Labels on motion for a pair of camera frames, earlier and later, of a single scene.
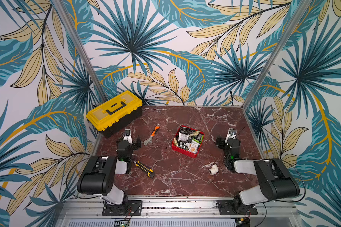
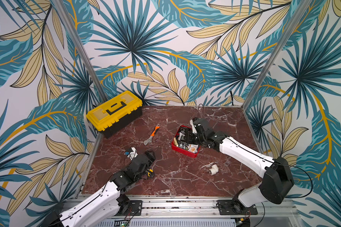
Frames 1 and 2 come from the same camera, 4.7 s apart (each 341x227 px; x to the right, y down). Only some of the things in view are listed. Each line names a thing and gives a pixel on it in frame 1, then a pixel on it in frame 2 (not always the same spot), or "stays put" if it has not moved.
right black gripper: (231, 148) → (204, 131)
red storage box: (188, 141) stays put
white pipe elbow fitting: (214, 170) stays put
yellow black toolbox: (109, 118) stays put
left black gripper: (135, 146) → (151, 157)
